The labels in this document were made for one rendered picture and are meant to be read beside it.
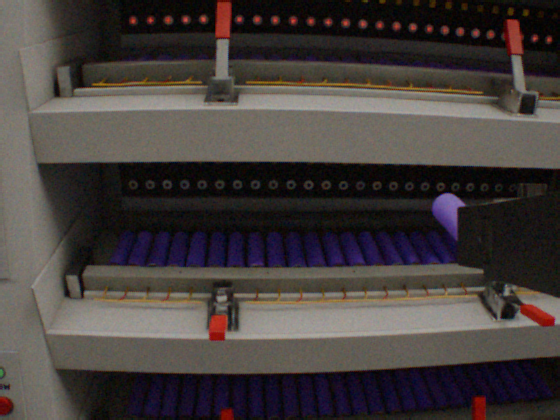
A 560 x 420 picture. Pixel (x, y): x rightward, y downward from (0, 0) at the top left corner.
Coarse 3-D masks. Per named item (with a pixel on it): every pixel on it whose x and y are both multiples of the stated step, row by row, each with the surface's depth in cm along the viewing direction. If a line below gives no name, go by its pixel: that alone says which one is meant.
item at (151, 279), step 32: (96, 288) 43; (128, 288) 43; (160, 288) 43; (192, 288) 43; (256, 288) 43; (288, 288) 44; (320, 288) 44; (352, 288) 44; (384, 288) 44; (416, 288) 45
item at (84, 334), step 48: (96, 192) 52; (96, 240) 52; (48, 288) 39; (48, 336) 38; (96, 336) 38; (144, 336) 38; (192, 336) 39; (240, 336) 39; (288, 336) 39; (336, 336) 39; (384, 336) 40; (432, 336) 40; (480, 336) 41; (528, 336) 41
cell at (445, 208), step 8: (440, 200) 27; (448, 200) 27; (456, 200) 26; (432, 208) 28; (440, 208) 27; (448, 208) 26; (456, 208) 25; (440, 216) 27; (448, 216) 26; (456, 216) 25; (448, 224) 25; (456, 224) 24; (456, 232) 24; (456, 240) 25
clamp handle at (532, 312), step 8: (504, 288) 41; (512, 288) 41; (504, 296) 41; (512, 296) 41; (512, 304) 39; (520, 304) 39; (528, 304) 38; (520, 312) 38; (528, 312) 37; (536, 312) 36; (544, 312) 36; (536, 320) 35; (544, 320) 35; (552, 320) 35
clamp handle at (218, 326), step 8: (224, 296) 39; (224, 304) 40; (216, 312) 37; (224, 312) 38; (216, 320) 35; (224, 320) 35; (216, 328) 33; (224, 328) 33; (216, 336) 33; (224, 336) 33
